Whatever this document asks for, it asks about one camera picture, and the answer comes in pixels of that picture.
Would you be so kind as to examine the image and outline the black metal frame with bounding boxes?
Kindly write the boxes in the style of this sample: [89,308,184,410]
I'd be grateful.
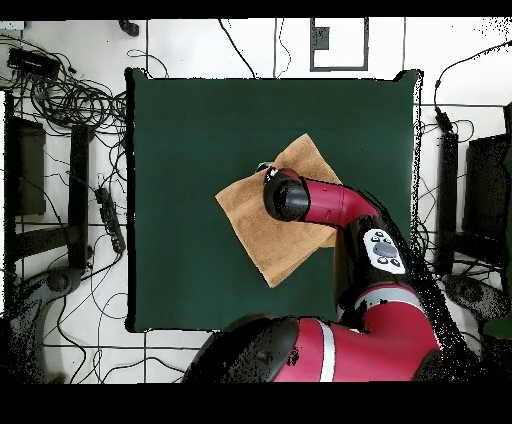
[3,89,95,273]
[435,103,512,281]

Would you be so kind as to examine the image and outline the orange terry towel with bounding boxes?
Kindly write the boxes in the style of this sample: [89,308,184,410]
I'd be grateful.
[214,132,343,289]

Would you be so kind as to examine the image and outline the small black floor object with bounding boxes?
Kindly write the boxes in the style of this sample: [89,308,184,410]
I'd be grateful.
[118,18,141,38]

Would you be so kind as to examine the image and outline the grey stand base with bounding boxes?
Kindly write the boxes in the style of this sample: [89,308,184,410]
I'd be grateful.
[11,265,85,381]
[443,273,509,321]

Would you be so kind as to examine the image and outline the tangled black cables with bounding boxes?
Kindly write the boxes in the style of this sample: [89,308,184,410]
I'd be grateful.
[0,33,129,137]

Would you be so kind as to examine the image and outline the black power strip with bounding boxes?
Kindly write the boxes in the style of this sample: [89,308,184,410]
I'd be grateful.
[94,186,127,254]

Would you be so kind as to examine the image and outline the black adapter box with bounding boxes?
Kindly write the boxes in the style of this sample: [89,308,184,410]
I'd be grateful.
[6,46,61,80]

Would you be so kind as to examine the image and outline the black cable connector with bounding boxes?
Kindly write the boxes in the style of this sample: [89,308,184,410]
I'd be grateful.
[434,106,455,133]

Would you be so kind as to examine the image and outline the dark green table cloth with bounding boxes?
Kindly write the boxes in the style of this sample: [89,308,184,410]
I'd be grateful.
[123,67,425,335]

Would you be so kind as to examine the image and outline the green object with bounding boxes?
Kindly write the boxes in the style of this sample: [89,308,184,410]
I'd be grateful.
[481,315,512,339]

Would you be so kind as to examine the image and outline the grey rectangular floor frame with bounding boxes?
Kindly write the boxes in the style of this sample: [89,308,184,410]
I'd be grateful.
[309,17,370,73]

